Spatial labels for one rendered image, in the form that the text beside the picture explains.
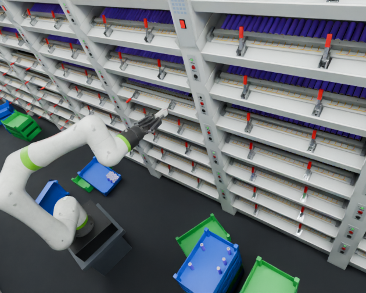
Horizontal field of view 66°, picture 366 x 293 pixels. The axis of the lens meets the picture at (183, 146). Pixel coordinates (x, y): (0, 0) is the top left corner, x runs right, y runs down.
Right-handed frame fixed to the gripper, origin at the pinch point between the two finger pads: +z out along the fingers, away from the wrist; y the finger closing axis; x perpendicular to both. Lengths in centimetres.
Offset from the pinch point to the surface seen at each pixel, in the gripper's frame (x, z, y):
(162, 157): -54, 18, -26
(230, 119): 0.6, 10.9, 33.1
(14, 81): -36, 18, -233
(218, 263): -64, -23, 44
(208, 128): -5.8, 7.4, 22.8
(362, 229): -40, 14, 96
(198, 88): 18.0, 3.2, 22.7
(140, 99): -1.2, 8.0, -22.5
